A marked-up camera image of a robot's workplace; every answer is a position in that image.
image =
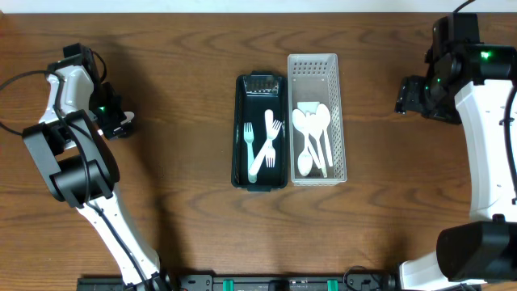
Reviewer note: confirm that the clear plastic basket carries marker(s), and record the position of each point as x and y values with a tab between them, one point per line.
315	77

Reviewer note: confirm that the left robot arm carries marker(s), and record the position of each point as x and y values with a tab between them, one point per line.
68	147

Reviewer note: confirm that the white fork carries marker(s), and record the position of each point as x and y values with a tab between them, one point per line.
258	161
248	137

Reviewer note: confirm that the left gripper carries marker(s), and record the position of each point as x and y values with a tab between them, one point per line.
117	128

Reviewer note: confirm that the white spoon thin handle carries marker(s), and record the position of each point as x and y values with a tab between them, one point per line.
305	159

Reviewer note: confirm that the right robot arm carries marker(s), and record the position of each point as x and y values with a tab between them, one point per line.
472	84

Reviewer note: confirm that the white fork tines down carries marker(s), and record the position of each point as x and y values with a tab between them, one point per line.
270	156

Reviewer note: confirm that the black plastic basket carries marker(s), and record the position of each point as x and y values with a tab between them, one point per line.
254	94

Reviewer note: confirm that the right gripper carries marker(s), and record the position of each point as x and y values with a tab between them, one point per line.
406	95

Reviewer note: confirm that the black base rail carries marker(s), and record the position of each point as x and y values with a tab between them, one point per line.
355	279

